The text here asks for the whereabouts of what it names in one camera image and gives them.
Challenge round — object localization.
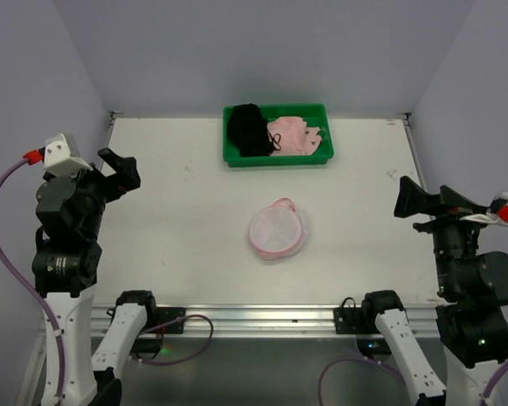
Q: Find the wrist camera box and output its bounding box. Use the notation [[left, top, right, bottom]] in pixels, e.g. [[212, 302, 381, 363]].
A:
[[43, 133, 93, 178], [461, 191, 508, 227]]

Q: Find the aluminium mounting rail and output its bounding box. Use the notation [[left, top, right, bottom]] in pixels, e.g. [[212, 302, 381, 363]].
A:
[[90, 301, 441, 339]]

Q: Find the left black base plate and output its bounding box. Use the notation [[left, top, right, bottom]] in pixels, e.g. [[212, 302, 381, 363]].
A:
[[108, 304, 187, 335]]

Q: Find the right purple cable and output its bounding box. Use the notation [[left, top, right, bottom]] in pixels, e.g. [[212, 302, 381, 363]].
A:
[[317, 215, 508, 406]]

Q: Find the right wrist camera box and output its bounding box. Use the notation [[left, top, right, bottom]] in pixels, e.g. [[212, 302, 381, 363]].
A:
[[461, 191, 508, 227]]

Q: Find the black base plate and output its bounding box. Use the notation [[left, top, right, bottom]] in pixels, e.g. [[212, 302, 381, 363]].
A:
[[333, 297, 380, 335], [108, 304, 187, 335]]

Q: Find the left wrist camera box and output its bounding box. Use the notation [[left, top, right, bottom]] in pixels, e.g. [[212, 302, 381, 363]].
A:
[[43, 133, 93, 178]]

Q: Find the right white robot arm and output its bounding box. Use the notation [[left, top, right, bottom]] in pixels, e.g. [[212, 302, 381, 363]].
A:
[[362, 176, 508, 405]]

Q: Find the pink bra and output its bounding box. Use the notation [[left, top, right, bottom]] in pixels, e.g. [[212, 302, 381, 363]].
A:
[[268, 116, 323, 156]]

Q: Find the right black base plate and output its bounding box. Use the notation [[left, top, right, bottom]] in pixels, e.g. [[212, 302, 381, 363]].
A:
[[333, 297, 380, 335]]

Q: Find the black bra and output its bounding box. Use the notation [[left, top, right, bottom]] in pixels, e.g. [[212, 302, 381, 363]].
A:
[[226, 103, 281, 157]]

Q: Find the green plastic tray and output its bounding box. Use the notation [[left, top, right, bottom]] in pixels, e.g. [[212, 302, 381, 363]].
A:
[[223, 103, 334, 167]]

